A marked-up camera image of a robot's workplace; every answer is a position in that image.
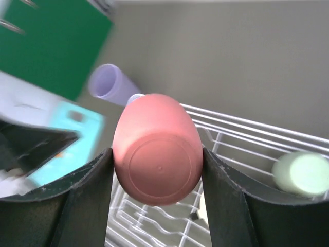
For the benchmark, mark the white wire dish rack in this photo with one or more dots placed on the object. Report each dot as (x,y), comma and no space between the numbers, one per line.
(250,147)

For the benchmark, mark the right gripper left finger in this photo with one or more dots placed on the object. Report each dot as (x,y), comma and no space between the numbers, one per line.
(71,211)

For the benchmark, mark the purple cup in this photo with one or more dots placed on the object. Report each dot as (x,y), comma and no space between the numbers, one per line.
(109,83)

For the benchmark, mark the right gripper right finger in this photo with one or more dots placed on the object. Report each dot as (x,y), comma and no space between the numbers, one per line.
(245,212)

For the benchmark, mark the teal cutting board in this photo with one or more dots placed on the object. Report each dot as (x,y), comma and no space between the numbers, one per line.
(88,124)

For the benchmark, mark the green cup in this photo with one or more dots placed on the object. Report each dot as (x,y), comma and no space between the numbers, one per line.
(301,173)

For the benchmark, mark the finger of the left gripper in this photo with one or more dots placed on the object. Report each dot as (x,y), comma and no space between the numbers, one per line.
(28,148)

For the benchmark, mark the green ring binder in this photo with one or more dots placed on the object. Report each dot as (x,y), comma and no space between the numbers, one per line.
(53,44)

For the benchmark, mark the red cup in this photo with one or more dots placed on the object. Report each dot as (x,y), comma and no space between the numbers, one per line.
(157,150)

